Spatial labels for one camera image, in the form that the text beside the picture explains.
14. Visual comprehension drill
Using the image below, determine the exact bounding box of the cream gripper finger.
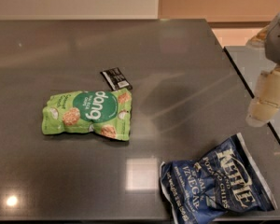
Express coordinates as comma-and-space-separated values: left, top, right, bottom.
246, 64, 280, 127

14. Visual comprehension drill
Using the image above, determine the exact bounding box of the blue Kettle chip bag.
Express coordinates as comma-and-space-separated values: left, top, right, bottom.
160, 133, 277, 224

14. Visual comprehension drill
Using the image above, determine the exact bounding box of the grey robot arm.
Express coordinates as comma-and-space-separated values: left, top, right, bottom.
246, 11, 280, 127

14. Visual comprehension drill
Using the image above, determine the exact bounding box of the green Dang rice chip bag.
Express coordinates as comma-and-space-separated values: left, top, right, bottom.
42, 89, 132, 141

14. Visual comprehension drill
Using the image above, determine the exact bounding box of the small black snack packet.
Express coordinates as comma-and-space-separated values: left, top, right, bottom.
101, 67, 133, 91

